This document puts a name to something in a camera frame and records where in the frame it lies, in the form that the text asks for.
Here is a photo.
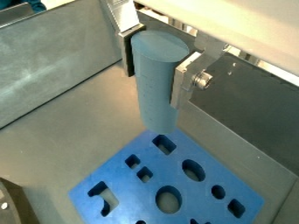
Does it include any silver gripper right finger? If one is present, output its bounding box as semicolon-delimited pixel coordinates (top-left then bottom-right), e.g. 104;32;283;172
169;31;225;109

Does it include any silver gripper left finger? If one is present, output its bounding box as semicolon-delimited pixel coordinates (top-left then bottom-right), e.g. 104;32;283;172
101;0;145;77

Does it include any grey-blue oval peg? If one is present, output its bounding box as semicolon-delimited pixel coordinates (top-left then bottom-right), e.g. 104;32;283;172
131;31;189;134

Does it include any dark round object bottom-left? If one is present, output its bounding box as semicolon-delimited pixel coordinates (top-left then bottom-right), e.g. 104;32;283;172
0;178;40;224

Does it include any blue shape-sorting board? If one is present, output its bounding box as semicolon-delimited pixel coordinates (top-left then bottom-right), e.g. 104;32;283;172
69;130;264;224

